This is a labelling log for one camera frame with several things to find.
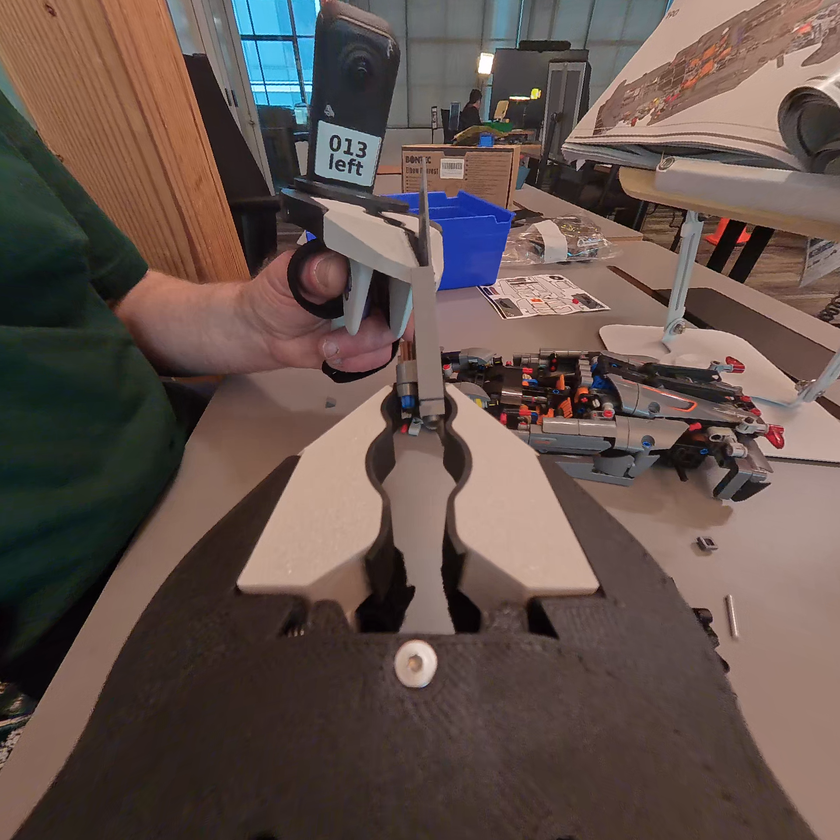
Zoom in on instruction booklet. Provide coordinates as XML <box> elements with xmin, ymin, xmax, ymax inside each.
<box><xmin>563</xmin><ymin>0</ymin><xmax>840</xmax><ymax>175</ymax></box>

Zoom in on person's green shirt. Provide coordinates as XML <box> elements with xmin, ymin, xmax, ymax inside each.
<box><xmin>0</xmin><ymin>92</ymin><xmax>188</xmax><ymax>660</ymax></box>

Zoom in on black partition panel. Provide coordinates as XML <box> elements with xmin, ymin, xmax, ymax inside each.
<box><xmin>489</xmin><ymin>39</ymin><xmax>590</xmax><ymax>129</ymax></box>

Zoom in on person's left forearm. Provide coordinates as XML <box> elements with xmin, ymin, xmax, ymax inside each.
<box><xmin>115</xmin><ymin>269</ymin><xmax>263</xmax><ymax>380</ymax></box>

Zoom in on grey lego vehicle model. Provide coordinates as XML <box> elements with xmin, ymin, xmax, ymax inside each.
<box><xmin>440</xmin><ymin>348</ymin><xmax>786</xmax><ymax>503</ymax></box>

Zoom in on white book stand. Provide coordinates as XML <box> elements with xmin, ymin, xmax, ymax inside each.
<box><xmin>598</xmin><ymin>157</ymin><xmax>840</xmax><ymax>408</ymax></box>

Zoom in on printed paper leaflet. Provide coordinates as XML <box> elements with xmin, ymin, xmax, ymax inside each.
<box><xmin>801</xmin><ymin>236</ymin><xmax>840</xmax><ymax>290</ymax></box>

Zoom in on clear plastic parts bag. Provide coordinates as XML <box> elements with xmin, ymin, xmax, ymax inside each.
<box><xmin>502</xmin><ymin>220</ymin><xmax>618</xmax><ymax>266</ymax></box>

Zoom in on grey lego wing assembly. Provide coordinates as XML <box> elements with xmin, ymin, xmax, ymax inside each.
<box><xmin>395</xmin><ymin>174</ymin><xmax>448</xmax><ymax>435</ymax></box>

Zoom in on black desk mat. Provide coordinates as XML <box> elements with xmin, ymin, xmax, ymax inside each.
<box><xmin>610</xmin><ymin>262</ymin><xmax>840</xmax><ymax>371</ymax></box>

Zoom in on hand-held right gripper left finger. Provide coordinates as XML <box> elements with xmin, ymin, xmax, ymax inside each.
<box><xmin>236</xmin><ymin>384</ymin><xmax>399</xmax><ymax>621</ymax></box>

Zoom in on cluster of black lego pieces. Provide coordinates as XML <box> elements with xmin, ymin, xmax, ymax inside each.
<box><xmin>692</xmin><ymin>607</ymin><xmax>729</xmax><ymax>670</ymax></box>

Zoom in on white sticker sheet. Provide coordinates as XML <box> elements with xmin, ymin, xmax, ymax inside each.
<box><xmin>478</xmin><ymin>274</ymin><xmax>610</xmax><ymax>321</ymax></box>

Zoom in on window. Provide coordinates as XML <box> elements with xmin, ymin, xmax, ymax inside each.
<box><xmin>231</xmin><ymin>0</ymin><xmax>324</xmax><ymax>107</ymax></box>

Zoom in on cardboard box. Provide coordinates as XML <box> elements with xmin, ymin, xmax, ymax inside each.
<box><xmin>402</xmin><ymin>144</ymin><xmax>521</xmax><ymax>210</ymax></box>

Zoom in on blue bin with white label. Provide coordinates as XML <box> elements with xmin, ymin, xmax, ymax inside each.
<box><xmin>381</xmin><ymin>190</ymin><xmax>516</xmax><ymax>291</ymax></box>

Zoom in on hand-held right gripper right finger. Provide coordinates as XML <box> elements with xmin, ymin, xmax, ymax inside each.
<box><xmin>444</xmin><ymin>382</ymin><xmax>602</xmax><ymax>622</ymax></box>

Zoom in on person's left hand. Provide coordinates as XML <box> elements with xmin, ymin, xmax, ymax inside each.
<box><xmin>241</xmin><ymin>249</ymin><xmax>413</xmax><ymax>376</ymax></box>

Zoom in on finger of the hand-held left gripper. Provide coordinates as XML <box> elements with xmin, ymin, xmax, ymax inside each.
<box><xmin>325</xmin><ymin>197</ymin><xmax>422</xmax><ymax>284</ymax></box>
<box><xmin>412</xmin><ymin>220</ymin><xmax>446</xmax><ymax>291</ymax></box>

